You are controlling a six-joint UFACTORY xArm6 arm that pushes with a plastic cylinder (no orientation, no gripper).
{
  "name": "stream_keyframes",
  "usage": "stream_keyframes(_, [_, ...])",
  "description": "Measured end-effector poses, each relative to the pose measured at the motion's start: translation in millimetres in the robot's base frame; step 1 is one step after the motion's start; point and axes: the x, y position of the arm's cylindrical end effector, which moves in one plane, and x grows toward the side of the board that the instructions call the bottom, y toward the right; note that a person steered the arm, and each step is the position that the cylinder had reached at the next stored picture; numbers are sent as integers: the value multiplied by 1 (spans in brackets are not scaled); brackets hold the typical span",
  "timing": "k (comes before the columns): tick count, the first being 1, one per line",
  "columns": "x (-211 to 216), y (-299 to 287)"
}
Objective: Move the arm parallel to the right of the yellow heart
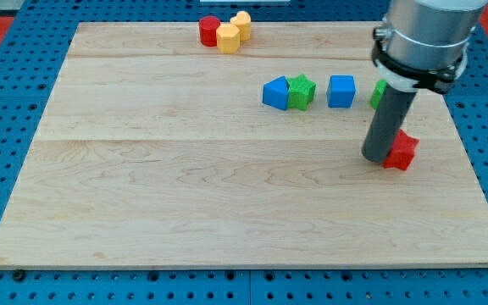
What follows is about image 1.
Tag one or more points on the green block behind rod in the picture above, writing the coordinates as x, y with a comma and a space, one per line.
377, 94

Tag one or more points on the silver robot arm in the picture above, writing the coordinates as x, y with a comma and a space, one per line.
422, 44

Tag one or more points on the red star block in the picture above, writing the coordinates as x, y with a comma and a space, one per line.
402, 152

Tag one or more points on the wooden board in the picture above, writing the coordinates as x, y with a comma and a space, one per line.
156, 152

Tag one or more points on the yellow heart block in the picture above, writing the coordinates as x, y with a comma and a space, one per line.
243, 21

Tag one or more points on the blue cube block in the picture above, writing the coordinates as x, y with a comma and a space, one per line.
341, 91

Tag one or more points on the blue triangle block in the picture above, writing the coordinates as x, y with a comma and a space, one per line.
275, 93

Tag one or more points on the red cylinder block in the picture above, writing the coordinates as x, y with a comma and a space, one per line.
208, 26

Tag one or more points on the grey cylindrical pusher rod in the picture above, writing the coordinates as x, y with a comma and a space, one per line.
388, 118

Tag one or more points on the green star block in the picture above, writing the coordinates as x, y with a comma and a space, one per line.
301, 92

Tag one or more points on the yellow hexagon block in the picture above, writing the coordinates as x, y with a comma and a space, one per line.
228, 38

